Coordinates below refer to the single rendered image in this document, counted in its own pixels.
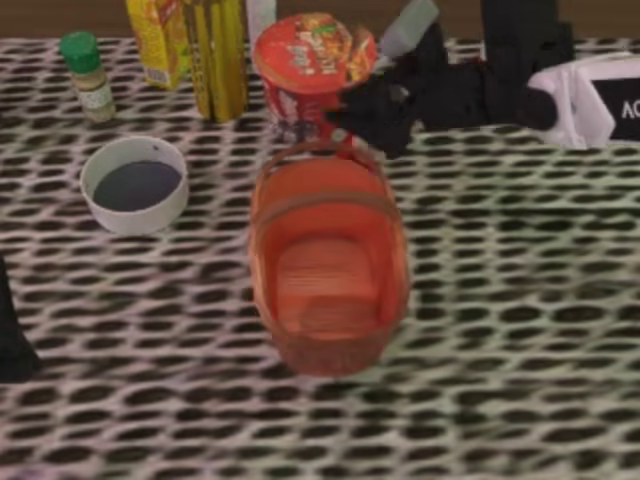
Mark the black white patterned tablecloth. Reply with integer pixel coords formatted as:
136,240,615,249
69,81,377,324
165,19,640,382
0,37,640,480

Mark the white bowl dark inside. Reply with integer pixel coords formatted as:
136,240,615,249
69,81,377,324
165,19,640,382
79,136,190,235

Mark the orange plastic basket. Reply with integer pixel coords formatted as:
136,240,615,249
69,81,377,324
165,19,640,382
247,141,412,378

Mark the grey plastic bottle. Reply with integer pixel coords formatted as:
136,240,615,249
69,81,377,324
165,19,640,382
374,0,440,74

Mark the white bottle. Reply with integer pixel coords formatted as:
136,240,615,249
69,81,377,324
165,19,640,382
245,0,279,39

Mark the dark yellow ribbed bottle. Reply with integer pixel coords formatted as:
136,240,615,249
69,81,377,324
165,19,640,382
184,0,250,123

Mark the green lid spice jar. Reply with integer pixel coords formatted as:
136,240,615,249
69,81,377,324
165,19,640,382
59,31,117,123

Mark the red instant noodle cup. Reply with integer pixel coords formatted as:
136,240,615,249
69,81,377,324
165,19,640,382
253,13,379,147

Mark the yellow juice carton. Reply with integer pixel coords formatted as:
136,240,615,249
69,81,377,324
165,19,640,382
125,0,197,92

